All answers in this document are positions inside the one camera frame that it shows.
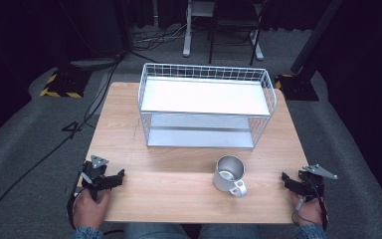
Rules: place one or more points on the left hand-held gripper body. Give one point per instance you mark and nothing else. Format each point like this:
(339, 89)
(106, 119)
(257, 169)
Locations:
(94, 174)

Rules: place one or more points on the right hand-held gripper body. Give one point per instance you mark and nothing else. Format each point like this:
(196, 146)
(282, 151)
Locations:
(313, 182)

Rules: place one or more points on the person's right hand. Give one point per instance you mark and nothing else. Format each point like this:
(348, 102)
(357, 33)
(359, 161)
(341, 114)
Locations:
(308, 210)

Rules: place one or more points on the person's left hand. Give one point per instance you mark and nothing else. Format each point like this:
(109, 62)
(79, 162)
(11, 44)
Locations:
(89, 209)

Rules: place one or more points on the silver metal cup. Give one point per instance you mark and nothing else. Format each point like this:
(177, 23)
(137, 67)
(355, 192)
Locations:
(229, 177)

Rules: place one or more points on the yellow-black striped stand base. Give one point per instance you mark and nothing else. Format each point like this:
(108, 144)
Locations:
(64, 84)

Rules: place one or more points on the black stand with striped base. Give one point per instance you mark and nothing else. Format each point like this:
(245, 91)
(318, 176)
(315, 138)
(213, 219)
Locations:
(303, 86)

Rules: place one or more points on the grey flat stand base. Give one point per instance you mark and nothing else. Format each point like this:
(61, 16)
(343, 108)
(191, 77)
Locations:
(94, 63)

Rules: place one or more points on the white desk frame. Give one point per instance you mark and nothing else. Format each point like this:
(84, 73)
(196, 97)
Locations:
(188, 30)

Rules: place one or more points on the black metal chair frame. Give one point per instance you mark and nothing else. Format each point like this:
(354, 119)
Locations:
(233, 23)

